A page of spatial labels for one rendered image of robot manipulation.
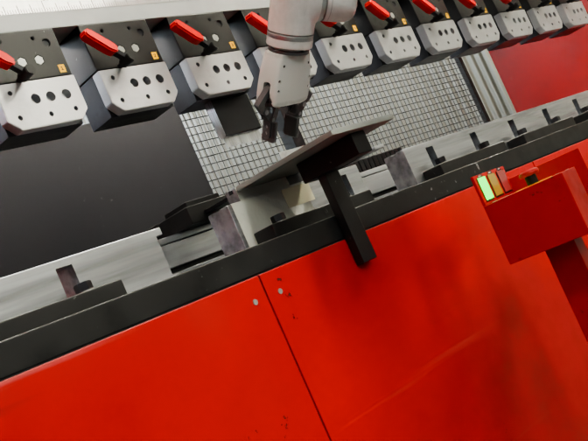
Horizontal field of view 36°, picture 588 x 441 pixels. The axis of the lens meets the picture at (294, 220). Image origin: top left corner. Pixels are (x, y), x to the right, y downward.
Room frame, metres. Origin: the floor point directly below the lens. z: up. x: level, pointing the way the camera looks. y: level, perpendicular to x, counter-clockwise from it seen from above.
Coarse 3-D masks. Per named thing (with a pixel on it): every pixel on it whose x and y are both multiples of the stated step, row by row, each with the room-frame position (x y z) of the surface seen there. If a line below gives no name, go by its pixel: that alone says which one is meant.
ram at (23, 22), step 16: (192, 0) 1.71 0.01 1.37; (208, 0) 1.74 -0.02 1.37; (224, 0) 1.77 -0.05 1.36; (240, 0) 1.80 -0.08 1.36; (256, 0) 1.84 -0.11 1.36; (0, 16) 1.40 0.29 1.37; (16, 16) 1.42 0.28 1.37; (32, 16) 1.45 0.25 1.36; (48, 16) 1.47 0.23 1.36; (64, 16) 1.49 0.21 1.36; (80, 16) 1.51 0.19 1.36; (96, 16) 1.54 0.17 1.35; (112, 16) 1.56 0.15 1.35; (128, 16) 1.59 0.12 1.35; (144, 16) 1.61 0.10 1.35; (160, 16) 1.64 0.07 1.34; (0, 32) 1.40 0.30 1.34; (64, 32) 1.51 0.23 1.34
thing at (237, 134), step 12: (240, 96) 1.76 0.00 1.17; (216, 108) 1.71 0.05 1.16; (228, 108) 1.73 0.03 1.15; (240, 108) 1.75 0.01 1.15; (252, 108) 1.77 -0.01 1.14; (216, 120) 1.71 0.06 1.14; (228, 120) 1.72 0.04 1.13; (240, 120) 1.74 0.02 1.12; (252, 120) 1.76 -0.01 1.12; (228, 132) 1.71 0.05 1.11; (240, 132) 1.73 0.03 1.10; (252, 132) 1.77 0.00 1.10; (228, 144) 1.71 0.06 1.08
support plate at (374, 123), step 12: (372, 120) 1.57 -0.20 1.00; (384, 120) 1.60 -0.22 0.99; (336, 132) 1.50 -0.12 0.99; (348, 132) 1.54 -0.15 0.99; (312, 144) 1.52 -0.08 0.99; (324, 144) 1.56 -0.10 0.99; (288, 156) 1.56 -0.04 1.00; (300, 156) 1.57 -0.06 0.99; (276, 168) 1.59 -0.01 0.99; (288, 168) 1.66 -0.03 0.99; (252, 180) 1.64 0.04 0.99; (264, 180) 1.68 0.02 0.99
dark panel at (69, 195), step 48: (48, 144) 2.03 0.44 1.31; (96, 144) 2.13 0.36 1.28; (144, 144) 2.22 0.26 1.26; (0, 192) 1.92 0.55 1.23; (48, 192) 2.00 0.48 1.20; (96, 192) 2.09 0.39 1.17; (144, 192) 2.18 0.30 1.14; (192, 192) 2.28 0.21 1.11; (0, 240) 1.89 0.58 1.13; (48, 240) 1.96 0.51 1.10; (96, 240) 2.05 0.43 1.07
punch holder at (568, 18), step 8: (552, 0) 2.82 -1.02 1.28; (560, 0) 2.82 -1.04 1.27; (576, 0) 2.89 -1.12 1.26; (560, 8) 2.81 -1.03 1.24; (568, 8) 2.83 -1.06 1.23; (576, 8) 2.87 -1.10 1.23; (560, 16) 2.82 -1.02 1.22; (568, 16) 2.81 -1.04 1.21; (576, 16) 2.85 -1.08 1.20; (584, 16) 2.89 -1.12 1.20; (568, 24) 2.82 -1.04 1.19; (576, 24) 2.83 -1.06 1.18; (584, 24) 2.90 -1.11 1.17; (560, 32) 2.84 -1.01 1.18; (568, 32) 2.91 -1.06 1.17
